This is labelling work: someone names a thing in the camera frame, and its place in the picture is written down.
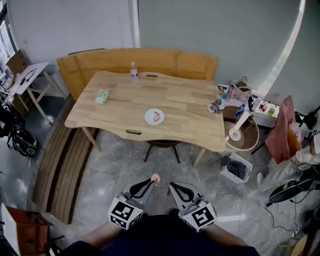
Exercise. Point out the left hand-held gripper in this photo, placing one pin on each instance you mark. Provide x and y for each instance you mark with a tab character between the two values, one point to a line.
125	215

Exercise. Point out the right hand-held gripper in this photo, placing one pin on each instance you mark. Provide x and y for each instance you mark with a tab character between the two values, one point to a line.
200	216

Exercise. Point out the white round plate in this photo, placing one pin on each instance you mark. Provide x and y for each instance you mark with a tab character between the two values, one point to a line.
149	119

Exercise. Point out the person's left forearm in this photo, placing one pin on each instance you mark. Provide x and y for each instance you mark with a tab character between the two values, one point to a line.
102	235

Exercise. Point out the person's right forearm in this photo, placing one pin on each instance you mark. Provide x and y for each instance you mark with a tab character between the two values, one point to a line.
225	235

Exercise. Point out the white plastic bin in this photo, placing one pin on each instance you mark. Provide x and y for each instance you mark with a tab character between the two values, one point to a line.
226	173

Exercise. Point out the black stool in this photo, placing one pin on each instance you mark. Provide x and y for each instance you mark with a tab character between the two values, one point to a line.
162	144

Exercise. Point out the person's dark clothing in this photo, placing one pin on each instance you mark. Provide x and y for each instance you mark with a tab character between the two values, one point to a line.
160	240

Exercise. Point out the white round dish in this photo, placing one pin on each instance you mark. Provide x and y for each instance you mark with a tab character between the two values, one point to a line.
235	134

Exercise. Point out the round wooden side table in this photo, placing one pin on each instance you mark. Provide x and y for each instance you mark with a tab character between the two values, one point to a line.
250	140

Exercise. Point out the grey cloth bundle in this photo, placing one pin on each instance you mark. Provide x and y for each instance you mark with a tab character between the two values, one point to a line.
215	106

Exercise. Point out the black and green device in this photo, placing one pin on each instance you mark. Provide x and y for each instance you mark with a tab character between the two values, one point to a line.
282	196

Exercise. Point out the dark cola bottle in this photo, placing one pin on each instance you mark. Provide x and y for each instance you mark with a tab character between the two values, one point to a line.
250	118

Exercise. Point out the green wet wipes pack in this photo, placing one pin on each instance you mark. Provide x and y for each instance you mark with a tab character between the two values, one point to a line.
102	96

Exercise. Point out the blue label bottle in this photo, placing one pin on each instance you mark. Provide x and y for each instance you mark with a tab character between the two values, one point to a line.
239	110

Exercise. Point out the low white shelf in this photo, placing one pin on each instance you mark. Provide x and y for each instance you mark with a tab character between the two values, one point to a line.
260	117

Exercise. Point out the pink cloth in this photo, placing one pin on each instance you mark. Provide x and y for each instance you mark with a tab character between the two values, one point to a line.
281	135

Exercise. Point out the printed paper shopping bag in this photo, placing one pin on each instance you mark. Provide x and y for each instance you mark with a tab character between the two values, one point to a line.
238	91

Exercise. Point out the clear plastic water bottle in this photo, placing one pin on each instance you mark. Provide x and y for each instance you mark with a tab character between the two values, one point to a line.
134	72

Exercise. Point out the red-brown box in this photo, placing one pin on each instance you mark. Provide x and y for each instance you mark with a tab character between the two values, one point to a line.
30	232

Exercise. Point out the orange bag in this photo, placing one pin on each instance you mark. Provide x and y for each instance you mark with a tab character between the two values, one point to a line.
293	141

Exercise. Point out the black backpack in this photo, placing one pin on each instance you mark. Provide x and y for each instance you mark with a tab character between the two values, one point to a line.
25	145

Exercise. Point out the wooden bench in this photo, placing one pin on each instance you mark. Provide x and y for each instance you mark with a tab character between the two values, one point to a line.
112	60

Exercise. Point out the white panel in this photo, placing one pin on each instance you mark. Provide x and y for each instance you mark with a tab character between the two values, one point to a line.
8	230

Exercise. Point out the small white table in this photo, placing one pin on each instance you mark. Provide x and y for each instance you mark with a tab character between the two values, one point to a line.
37	68

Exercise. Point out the black headphones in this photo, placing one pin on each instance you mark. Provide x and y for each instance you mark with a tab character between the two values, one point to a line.
27	76

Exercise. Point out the cardboard box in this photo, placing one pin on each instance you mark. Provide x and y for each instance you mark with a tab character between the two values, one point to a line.
17	61

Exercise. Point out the black camera on tripod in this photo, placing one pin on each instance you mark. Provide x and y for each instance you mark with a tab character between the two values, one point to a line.
311	120

